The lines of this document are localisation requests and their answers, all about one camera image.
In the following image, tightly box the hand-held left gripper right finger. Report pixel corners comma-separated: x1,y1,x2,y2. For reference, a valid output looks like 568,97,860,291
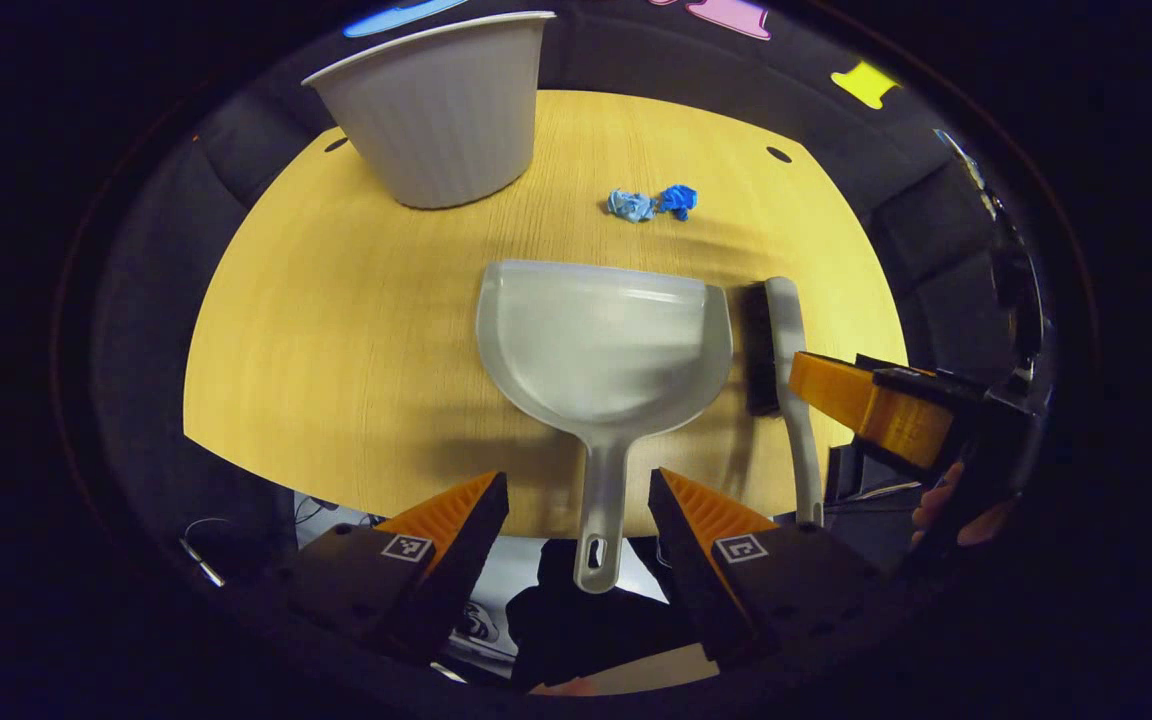
648,467,882,671

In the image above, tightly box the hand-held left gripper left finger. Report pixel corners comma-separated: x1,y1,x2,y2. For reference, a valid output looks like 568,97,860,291
281,470,512,666

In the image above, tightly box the small grey broom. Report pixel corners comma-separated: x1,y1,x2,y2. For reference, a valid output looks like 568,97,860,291
742,277,825,528

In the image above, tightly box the grey plastic dustpan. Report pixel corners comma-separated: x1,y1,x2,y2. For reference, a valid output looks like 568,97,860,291
476,260,735,595

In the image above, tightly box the light blue paper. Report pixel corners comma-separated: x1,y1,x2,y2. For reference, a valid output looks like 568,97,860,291
607,188,656,223

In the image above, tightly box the white ribbed garbage bin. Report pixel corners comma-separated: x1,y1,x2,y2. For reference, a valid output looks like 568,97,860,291
302,11,557,210

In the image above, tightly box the wooden desktop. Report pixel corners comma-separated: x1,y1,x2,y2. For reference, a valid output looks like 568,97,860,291
183,90,909,541

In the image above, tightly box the person's dark clothing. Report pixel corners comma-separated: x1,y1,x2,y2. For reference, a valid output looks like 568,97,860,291
506,535,707,693

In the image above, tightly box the white cable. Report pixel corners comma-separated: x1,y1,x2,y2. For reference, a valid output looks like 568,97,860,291
179,517,229,588

